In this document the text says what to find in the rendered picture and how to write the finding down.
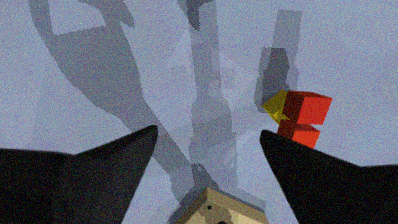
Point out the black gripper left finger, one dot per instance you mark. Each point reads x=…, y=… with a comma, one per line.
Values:
x=92, y=187

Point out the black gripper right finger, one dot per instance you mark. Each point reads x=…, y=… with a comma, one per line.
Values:
x=322, y=189

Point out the red cube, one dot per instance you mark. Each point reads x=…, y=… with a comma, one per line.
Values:
x=306, y=107
x=301, y=133

